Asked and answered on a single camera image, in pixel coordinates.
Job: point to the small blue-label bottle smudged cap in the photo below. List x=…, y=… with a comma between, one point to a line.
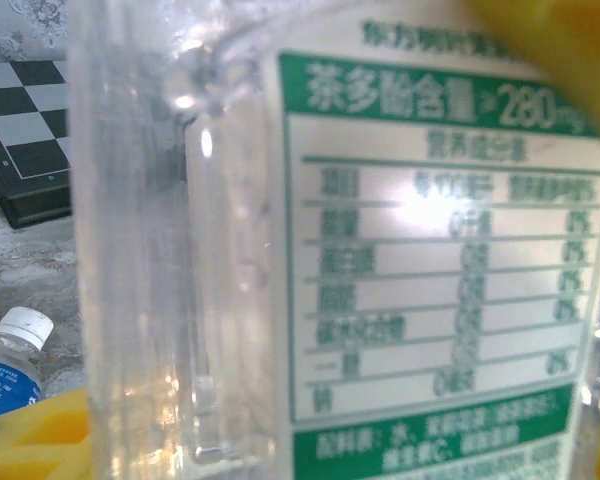
x=10, y=370

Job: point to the tea bottle green white label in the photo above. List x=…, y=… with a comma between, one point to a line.
x=380, y=250

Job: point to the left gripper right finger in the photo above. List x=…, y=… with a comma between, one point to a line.
x=570, y=50

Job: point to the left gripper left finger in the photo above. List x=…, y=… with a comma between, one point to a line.
x=35, y=445

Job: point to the black folding chessboard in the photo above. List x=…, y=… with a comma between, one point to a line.
x=25, y=125

